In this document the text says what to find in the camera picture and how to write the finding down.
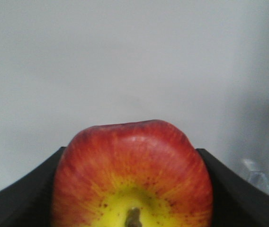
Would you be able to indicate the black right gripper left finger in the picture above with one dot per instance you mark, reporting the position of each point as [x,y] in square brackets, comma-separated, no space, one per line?
[27,202]

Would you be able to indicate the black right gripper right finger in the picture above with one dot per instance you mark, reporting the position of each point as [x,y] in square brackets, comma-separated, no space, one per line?
[236,202]

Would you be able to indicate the red yellow apple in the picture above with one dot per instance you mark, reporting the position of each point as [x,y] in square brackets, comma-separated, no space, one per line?
[140,174]

